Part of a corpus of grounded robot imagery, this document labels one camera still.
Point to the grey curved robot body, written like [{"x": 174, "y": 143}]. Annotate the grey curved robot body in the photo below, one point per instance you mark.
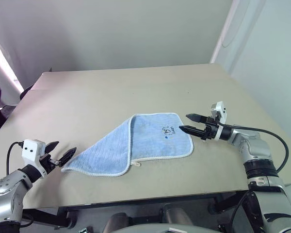
[{"x": 169, "y": 228}]

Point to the black table frame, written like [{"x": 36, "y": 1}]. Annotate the black table frame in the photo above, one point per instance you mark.
[{"x": 140, "y": 206}]

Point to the black chair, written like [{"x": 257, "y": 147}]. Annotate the black chair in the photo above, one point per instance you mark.
[{"x": 26, "y": 91}]

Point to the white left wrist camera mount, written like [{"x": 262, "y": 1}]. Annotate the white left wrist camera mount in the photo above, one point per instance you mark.
[{"x": 32, "y": 151}]

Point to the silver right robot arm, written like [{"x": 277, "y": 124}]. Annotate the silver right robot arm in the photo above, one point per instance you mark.
[{"x": 257, "y": 150}]

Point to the light blue towel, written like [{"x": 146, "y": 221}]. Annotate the light blue towel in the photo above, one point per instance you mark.
[{"x": 145, "y": 143}]

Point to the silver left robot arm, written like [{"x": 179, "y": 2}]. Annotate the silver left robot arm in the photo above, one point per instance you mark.
[{"x": 4, "y": 191}]

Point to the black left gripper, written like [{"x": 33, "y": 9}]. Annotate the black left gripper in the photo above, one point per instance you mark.
[{"x": 48, "y": 163}]

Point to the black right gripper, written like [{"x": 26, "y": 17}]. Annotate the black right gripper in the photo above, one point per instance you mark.
[{"x": 209, "y": 129}]

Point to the dark rounded grey shape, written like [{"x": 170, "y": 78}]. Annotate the dark rounded grey shape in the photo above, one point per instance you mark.
[{"x": 116, "y": 222}]

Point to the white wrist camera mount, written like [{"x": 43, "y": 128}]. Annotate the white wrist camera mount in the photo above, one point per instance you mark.
[
  {"x": 219, "y": 110},
  {"x": 32, "y": 151}
]

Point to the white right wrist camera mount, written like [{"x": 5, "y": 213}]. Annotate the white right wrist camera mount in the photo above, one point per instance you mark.
[{"x": 219, "y": 110}]

